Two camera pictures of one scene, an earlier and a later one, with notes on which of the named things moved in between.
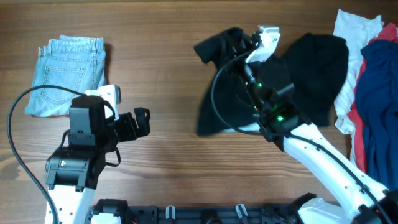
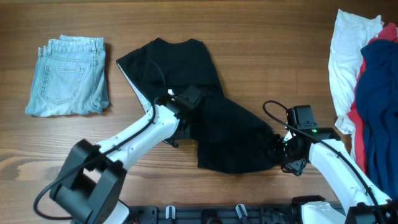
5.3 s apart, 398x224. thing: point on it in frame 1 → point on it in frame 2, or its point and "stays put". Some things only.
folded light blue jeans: x=75 y=62 stays put
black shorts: x=313 y=66 → x=229 y=137
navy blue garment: x=376 y=96 stays put
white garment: x=355 y=29 stays put
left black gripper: x=131 y=124 → x=182 y=132
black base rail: x=116 y=211 stays put
